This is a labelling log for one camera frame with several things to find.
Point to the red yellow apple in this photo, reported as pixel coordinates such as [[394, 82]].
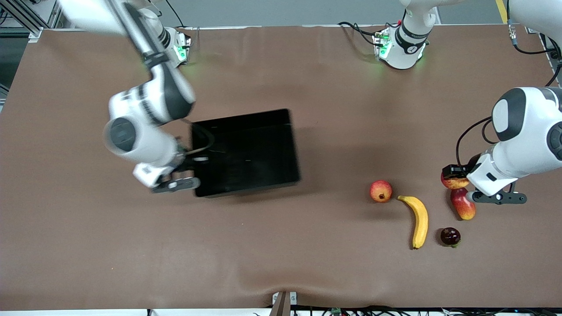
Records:
[[452, 183]]

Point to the black plastic box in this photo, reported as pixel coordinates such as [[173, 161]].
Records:
[[250, 153]]

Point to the yellow banana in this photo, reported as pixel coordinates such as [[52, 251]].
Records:
[[420, 219]]

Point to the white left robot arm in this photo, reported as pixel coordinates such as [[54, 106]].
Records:
[[527, 127]]

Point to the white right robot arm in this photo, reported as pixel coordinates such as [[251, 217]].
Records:
[[162, 87]]

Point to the red yellow mango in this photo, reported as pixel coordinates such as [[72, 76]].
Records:
[[464, 208]]

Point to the dark purple mangosteen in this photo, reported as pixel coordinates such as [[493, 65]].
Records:
[[450, 236]]

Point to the red yellow pomegranate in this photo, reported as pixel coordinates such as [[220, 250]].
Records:
[[380, 191]]

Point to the brown table cover mat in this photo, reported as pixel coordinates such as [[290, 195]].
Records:
[[307, 263]]

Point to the metal clamp bracket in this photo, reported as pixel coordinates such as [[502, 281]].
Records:
[[281, 307]]

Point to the aluminium frame profile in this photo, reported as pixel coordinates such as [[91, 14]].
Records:
[[48, 17]]

